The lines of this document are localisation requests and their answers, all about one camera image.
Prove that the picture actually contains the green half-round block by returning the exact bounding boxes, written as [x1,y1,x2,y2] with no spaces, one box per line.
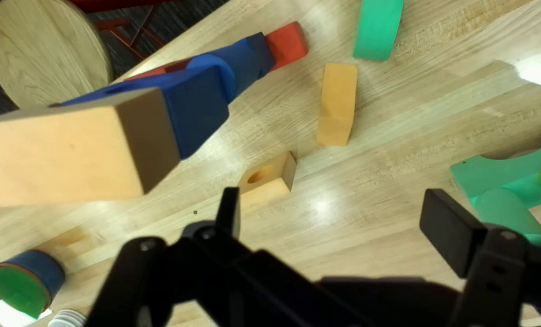
[350,0,407,61]

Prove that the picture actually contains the large natural wooden block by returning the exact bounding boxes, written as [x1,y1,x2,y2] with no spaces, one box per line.
[0,87,182,209]

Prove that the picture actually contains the small red block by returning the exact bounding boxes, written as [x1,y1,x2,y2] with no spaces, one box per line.
[123,60,187,80]

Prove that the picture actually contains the white cup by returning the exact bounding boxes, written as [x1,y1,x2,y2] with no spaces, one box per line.
[45,307,91,327]

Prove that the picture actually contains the green round foam block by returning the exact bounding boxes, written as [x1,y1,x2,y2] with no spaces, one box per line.
[0,265,54,319]

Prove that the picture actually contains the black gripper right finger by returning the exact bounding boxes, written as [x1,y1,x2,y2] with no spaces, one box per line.
[419,187,488,278]

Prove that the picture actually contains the blue round foam block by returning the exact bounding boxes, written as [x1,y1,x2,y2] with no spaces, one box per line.
[0,249,67,298]

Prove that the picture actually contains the blue tall block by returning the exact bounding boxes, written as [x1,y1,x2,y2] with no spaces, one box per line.
[185,31,278,101]

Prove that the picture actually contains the blue block with hole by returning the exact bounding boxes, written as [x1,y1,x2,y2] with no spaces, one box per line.
[51,52,240,159]

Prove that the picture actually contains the yellow wooden block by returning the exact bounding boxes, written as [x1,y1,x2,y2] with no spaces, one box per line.
[314,61,359,149]

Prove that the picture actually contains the green pillar block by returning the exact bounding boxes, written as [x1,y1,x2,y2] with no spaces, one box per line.
[468,187,541,250]

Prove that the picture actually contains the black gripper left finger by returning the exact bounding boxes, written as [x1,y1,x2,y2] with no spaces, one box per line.
[214,185,241,241]

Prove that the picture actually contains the small natural wooden piece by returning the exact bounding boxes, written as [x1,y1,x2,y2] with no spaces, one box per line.
[238,150,300,210]

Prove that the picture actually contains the wooden stool orange legs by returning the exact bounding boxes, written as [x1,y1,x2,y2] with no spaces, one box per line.
[0,0,231,112]

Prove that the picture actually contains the red flat base block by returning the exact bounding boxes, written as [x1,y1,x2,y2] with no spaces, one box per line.
[263,20,310,69]

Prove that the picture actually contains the green arch block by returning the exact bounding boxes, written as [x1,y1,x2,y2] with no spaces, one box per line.
[448,118,541,210]

